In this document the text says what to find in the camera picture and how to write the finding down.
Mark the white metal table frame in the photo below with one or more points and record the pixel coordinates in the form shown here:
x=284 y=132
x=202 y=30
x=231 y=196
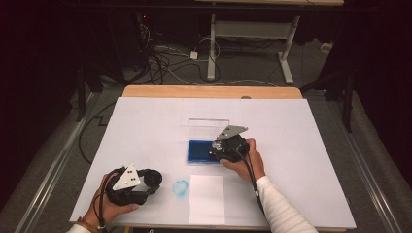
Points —
x=252 y=29

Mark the black metal stand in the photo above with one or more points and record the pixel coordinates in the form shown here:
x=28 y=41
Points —
x=81 y=97
x=346 y=103

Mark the person's right hand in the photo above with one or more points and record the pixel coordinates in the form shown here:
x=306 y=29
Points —
x=247 y=166

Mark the white paper sheet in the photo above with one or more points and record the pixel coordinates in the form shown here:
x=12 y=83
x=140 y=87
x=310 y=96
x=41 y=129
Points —
x=207 y=200

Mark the blue ink pad clear lid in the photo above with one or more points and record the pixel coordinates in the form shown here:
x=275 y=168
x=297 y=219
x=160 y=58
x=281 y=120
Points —
x=199 y=150

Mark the large white board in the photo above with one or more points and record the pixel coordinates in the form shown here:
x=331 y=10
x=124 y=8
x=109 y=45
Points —
x=145 y=136

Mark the person's left hand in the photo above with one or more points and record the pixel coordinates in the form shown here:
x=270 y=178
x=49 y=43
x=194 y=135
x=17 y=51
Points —
x=110 y=210

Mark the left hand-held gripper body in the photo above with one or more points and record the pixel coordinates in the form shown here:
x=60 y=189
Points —
x=126 y=187

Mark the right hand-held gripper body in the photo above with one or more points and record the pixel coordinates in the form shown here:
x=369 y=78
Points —
x=234 y=142

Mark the metal floor rail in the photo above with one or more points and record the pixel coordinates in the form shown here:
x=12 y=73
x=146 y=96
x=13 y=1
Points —
x=366 y=174
x=48 y=181

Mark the black stamp with crystal knob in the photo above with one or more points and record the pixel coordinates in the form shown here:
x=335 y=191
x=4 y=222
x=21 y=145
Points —
x=217 y=149

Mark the white power adapter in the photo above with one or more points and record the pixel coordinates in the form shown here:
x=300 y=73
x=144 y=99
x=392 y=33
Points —
x=194 y=55

